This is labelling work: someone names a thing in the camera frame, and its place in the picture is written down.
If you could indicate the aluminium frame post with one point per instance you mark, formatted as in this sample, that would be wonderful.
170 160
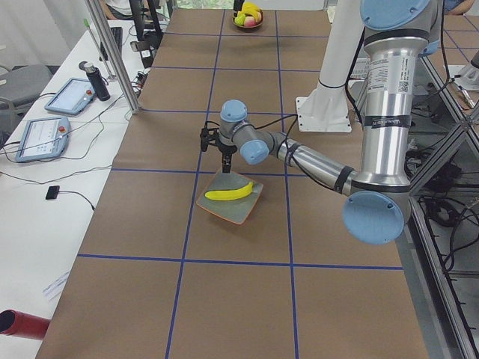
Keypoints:
106 37

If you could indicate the small black puck device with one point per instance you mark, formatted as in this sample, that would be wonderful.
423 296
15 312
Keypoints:
52 192

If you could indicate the pink peach lower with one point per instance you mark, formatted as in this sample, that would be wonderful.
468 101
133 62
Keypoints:
250 21

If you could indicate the black monitor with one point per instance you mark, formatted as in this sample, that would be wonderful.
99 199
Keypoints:
146 21

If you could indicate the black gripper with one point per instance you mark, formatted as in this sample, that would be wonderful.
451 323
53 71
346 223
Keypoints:
227 149

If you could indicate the teach pendant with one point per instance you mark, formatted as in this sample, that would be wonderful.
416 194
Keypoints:
72 98
45 138

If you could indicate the yellow banana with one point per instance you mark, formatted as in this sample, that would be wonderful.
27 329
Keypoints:
251 8
230 194

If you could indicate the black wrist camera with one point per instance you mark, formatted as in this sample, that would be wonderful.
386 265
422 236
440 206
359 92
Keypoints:
209 137

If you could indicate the teach pendant near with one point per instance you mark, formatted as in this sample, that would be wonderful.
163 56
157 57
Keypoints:
45 138

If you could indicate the black water bottle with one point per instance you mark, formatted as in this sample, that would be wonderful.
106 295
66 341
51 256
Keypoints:
96 80

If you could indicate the woven fruit basket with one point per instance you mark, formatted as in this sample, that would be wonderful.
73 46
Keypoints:
259 24

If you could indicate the green pear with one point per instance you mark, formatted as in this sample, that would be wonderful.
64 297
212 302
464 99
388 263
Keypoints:
239 19

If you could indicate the grey square plate orange rim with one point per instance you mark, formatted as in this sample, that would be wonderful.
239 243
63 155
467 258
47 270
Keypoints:
234 211

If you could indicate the red cylinder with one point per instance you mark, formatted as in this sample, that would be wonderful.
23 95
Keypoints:
23 325

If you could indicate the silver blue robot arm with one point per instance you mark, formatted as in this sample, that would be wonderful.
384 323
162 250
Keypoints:
394 34

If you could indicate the teach pendant far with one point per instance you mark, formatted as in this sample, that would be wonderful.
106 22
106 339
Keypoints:
72 98

